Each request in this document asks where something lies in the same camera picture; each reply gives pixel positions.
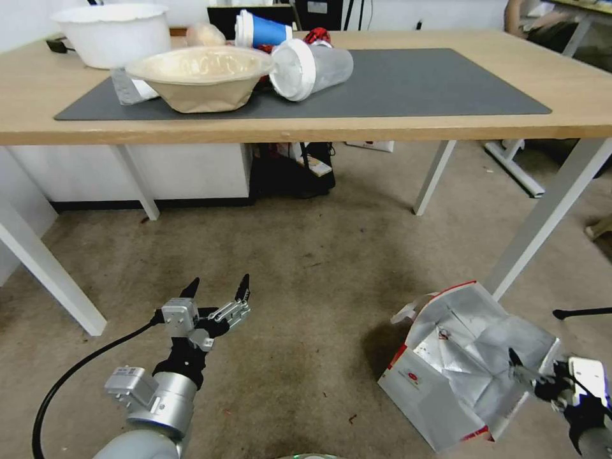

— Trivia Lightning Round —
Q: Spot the foil-lined food delivery bag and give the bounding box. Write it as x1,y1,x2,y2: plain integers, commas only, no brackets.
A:
377,280,562,453

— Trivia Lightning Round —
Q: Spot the red and black wrapper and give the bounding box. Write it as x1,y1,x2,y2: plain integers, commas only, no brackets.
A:
304,27,333,47

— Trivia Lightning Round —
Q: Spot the clear plastic cup white lid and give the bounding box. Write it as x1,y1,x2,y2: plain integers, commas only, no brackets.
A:
268,38,355,103

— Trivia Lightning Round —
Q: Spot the beige shoe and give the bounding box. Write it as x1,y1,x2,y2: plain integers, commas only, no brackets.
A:
585,215,612,245

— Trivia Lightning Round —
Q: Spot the person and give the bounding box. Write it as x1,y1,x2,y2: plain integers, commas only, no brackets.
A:
504,0,582,48

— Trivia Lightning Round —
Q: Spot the pale desk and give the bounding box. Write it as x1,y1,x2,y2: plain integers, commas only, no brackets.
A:
544,0,612,59

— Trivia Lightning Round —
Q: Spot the black bag with contents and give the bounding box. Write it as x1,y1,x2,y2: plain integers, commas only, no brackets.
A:
250,140,337,200

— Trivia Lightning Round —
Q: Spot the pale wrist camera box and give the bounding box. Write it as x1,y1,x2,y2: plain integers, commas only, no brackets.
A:
567,355,612,398
161,297,200,337

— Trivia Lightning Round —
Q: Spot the bread in clear wrapper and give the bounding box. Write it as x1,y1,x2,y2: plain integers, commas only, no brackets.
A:
185,22,227,48

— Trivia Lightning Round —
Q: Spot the blue and white paper cup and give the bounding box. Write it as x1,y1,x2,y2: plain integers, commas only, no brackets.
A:
234,9,294,49

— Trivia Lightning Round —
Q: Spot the wooden table with white legs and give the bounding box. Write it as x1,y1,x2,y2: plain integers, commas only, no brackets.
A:
0,28,612,337

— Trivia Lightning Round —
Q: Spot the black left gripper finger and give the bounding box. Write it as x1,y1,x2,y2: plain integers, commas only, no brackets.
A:
177,277,201,307
207,273,253,332

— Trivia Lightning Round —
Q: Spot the large white plastic basin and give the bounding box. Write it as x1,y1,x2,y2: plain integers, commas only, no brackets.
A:
49,3,172,71

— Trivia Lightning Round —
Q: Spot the brown paper bowl with lid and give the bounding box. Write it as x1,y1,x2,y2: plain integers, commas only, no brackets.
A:
124,45,276,115

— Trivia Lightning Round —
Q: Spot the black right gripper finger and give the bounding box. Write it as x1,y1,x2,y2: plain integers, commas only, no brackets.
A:
507,347,549,385

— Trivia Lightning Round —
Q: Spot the grey foil packet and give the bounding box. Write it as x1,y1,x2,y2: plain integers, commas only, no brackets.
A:
110,66,161,107

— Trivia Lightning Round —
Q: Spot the black chair leg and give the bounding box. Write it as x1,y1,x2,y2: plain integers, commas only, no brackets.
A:
552,307,612,321

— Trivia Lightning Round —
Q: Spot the white cardboard box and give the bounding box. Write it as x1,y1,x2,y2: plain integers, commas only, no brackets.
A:
345,139,396,154

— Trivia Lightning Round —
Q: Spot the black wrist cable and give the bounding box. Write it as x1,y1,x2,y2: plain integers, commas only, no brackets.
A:
31,310,164,459

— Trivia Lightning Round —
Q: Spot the grey table mat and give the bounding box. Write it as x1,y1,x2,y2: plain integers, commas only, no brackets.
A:
53,47,553,121

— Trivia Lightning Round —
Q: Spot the white desk foot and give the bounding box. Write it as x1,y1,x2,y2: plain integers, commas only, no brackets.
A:
483,139,547,199

